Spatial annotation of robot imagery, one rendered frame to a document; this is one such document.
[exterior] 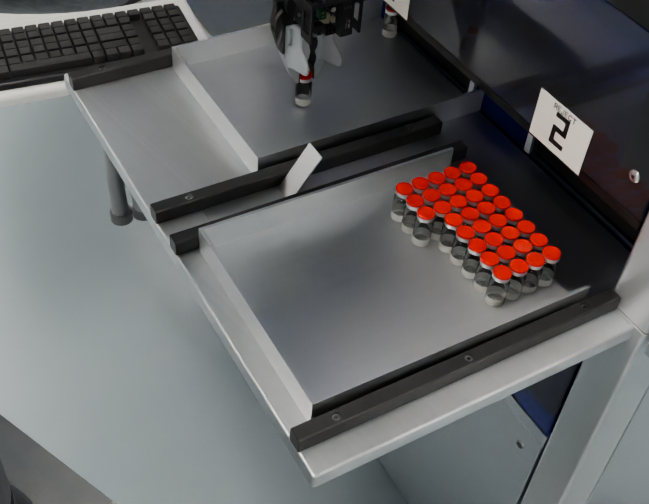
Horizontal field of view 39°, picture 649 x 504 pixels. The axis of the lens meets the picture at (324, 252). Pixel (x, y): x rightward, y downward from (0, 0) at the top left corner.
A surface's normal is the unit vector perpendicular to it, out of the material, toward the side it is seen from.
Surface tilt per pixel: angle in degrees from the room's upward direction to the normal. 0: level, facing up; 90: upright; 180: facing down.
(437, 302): 0
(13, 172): 0
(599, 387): 90
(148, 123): 0
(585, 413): 90
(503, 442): 90
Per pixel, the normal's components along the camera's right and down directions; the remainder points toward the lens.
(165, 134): 0.07, -0.70
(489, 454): -0.87, 0.31
